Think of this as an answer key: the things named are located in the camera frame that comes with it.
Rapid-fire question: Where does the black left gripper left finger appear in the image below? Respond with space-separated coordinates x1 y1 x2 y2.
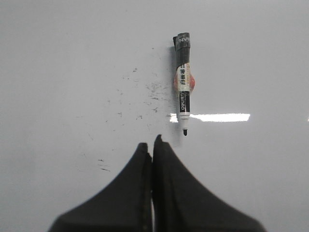
49 143 152 232

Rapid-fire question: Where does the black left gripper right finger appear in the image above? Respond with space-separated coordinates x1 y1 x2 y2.
152 135 265 232

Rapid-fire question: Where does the black white whiteboard marker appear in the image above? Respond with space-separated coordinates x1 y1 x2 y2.
173 32 195 136

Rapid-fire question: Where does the white whiteboard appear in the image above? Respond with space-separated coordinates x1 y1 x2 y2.
0 0 309 232

